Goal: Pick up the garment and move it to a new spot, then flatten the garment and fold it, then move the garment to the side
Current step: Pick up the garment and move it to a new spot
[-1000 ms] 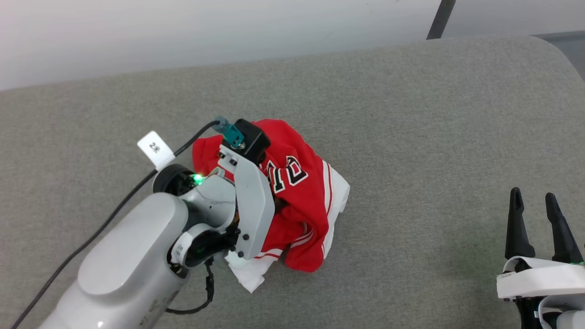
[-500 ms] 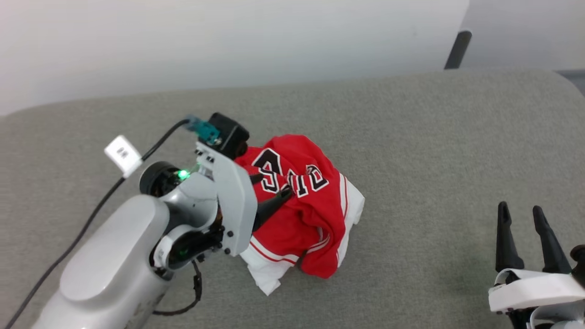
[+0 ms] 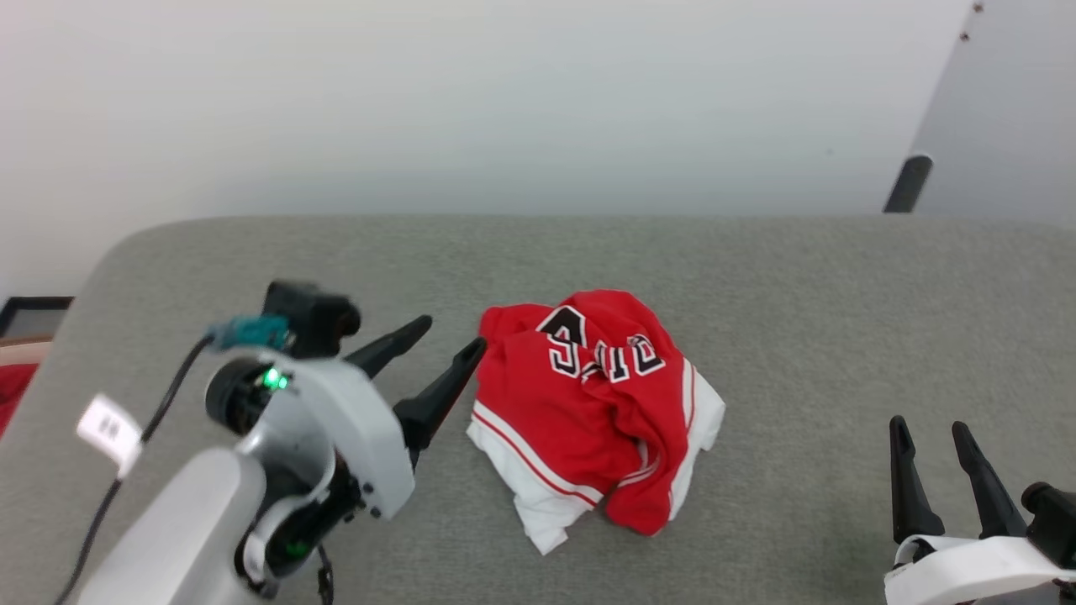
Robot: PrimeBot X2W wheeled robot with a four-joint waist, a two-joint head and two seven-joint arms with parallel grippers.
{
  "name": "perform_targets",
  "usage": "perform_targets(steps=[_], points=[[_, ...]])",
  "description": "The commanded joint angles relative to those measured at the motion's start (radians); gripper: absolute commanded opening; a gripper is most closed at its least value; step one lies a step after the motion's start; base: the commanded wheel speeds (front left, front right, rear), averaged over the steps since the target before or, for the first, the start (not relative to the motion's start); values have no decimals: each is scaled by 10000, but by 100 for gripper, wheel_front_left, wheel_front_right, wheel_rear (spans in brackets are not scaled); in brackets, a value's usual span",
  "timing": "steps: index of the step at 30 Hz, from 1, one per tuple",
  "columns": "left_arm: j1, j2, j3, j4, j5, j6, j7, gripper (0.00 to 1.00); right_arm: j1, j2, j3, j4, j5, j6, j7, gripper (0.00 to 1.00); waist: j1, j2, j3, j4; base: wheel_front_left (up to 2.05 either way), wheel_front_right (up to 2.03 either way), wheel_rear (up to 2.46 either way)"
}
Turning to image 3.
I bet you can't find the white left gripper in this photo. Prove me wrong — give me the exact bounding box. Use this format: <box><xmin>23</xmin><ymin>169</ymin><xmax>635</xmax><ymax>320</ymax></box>
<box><xmin>206</xmin><ymin>315</ymin><xmax>488</xmax><ymax>520</ymax></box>

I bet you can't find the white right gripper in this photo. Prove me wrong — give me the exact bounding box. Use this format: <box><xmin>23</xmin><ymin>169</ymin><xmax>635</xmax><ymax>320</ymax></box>
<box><xmin>883</xmin><ymin>416</ymin><xmax>1076</xmax><ymax>605</ymax></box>

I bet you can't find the red and white basketball jersey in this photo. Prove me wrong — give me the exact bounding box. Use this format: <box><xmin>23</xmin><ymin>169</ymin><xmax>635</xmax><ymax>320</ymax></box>
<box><xmin>467</xmin><ymin>290</ymin><xmax>726</xmax><ymax>556</ymax></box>

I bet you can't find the red cloth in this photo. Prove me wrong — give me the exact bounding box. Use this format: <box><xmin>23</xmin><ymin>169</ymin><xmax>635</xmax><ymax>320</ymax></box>
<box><xmin>0</xmin><ymin>363</ymin><xmax>40</xmax><ymax>438</ymax></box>

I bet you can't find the white cable label tag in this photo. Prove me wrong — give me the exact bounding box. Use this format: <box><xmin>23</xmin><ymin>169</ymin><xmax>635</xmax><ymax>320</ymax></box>
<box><xmin>76</xmin><ymin>393</ymin><xmax>144</xmax><ymax>480</ymax></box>

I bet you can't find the black slanted post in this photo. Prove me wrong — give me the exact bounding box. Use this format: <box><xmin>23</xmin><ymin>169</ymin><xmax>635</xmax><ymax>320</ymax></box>
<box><xmin>883</xmin><ymin>154</ymin><xmax>934</xmax><ymax>213</ymax></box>

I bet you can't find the black frame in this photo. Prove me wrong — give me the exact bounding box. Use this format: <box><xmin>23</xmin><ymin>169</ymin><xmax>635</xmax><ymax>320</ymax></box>
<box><xmin>0</xmin><ymin>296</ymin><xmax>75</xmax><ymax>339</ymax></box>

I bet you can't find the thin black cable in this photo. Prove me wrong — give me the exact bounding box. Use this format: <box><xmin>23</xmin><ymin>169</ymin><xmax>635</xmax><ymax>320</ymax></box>
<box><xmin>53</xmin><ymin>334</ymin><xmax>215</xmax><ymax>605</ymax></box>
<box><xmin>313</xmin><ymin>544</ymin><xmax>335</xmax><ymax>605</ymax></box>

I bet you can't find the teal cable connector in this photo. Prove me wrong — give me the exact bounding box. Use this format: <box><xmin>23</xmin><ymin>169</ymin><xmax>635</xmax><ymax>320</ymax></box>
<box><xmin>208</xmin><ymin>315</ymin><xmax>292</xmax><ymax>352</ymax></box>

